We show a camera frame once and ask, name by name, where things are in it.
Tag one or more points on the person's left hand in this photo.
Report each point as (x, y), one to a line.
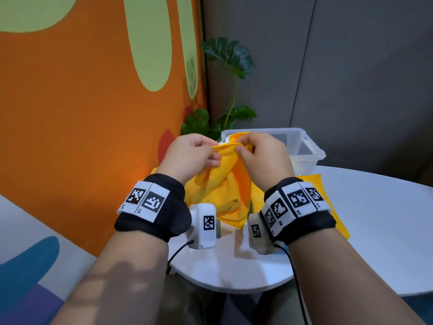
(186, 159)

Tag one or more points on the person's right hand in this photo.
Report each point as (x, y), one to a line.
(270, 162)

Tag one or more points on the clear plastic storage box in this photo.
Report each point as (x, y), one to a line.
(308, 148)

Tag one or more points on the person's right forearm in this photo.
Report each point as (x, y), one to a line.
(348, 287)

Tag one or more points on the person's left forearm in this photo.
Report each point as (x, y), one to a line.
(111, 284)

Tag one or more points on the person's left leg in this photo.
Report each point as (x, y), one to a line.
(182, 301)

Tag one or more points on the person's leg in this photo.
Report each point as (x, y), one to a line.
(182, 301)
(280, 308)

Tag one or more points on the person's right leg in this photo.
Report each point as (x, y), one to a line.
(280, 308)

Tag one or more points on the black left wristband with markers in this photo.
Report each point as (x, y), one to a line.
(176, 216)

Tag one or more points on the black wristband with markers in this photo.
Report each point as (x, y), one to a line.
(176, 216)
(314, 226)

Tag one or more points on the black right wristband with markers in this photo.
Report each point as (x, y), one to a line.
(314, 226)

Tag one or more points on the green leafy plant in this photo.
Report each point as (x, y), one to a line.
(230, 54)

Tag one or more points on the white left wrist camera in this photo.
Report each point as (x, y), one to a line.
(201, 240)

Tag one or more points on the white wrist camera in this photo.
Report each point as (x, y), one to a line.
(201, 240)
(260, 247)

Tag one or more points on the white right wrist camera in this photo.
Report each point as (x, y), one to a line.
(260, 247)

